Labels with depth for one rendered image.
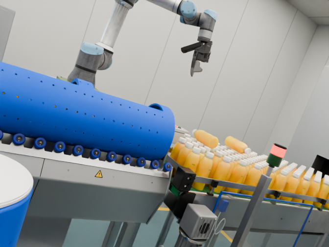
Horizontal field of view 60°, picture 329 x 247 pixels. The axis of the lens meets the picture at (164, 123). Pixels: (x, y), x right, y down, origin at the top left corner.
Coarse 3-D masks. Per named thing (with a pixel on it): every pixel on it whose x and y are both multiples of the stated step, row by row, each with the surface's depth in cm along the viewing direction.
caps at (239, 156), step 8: (224, 152) 161; (232, 152) 173; (232, 160) 155; (240, 160) 156; (248, 160) 164; (256, 160) 180; (264, 160) 188; (288, 168) 192; (304, 168) 223; (312, 168) 243; (296, 176) 180; (304, 176) 188; (320, 176) 211; (328, 176) 226
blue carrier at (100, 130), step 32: (0, 64) 99; (0, 96) 97; (32, 96) 102; (64, 96) 108; (96, 96) 116; (0, 128) 104; (32, 128) 106; (64, 128) 110; (96, 128) 115; (128, 128) 121; (160, 128) 129
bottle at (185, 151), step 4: (184, 148) 149; (188, 148) 149; (180, 152) 150; (184, 152) 148; (188, 152) 148; (180, 156) 149; (184, 156) 148; (176, 160) 151; (180, 160) 149; (184, 160) 148; (180, 164) 149; (172, 172) 151
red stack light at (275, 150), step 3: (273, 147) 134; (276, 147) 133; (270, 150) 136; (273, 150) 134; (276, 150) 133; (279, 150) 132; (282, 150) 132; (285, 150) 133; (273, 153) 133; (276, 153) 133; (279, 153) 132; (282, 153) 132; (279, 156) 132; (282, 156) 133
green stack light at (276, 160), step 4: (268, 156) 136; (272, 156) 134; (276, 156) 133; (268, 160) 135; (272, 160) 133; (276, 160) 133; (280, 160) 133; (272, 164) 133; (276, 164) 133; (280, 164) 134
